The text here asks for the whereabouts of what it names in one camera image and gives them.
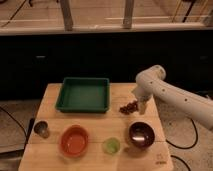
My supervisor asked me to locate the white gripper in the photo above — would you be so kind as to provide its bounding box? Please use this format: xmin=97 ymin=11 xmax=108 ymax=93
xmin=132 ymin=86 xmax=151 ymax=115

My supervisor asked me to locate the dark red grape bunch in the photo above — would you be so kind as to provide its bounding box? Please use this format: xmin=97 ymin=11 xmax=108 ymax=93
xmin=119 ymin=101 xmax=138 ymax=115

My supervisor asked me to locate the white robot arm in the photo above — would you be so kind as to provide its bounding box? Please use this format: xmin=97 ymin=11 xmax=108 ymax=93
xmin=132 ymin=65 xmax=213 ymax=132

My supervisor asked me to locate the dark purple bowl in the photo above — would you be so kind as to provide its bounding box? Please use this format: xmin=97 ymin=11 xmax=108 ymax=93
xmin=128 ymin=122 xmax=155 ymax=149

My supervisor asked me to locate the red bowl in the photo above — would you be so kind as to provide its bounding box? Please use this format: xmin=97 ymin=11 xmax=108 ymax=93
xmin=58 ymin=125 xmax=89 ymax=158

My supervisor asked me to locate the green cup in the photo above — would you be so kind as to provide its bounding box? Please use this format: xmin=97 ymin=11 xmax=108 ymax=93
xmin=102 ymin=137 xmax=120 ymax=155

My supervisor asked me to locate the green square tray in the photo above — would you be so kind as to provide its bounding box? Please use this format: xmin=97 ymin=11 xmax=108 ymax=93
xmin=55 ymin=77 xmax=110 ymax=113

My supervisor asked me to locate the grey metal cup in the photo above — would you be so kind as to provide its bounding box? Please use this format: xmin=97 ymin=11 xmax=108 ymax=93
xmin=34 ymin=121 xmax=50 ymax=138

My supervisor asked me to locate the black cable left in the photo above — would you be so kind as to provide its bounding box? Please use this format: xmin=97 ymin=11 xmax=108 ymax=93
xmin=0 ymin=106 xmax=28 ymax=148

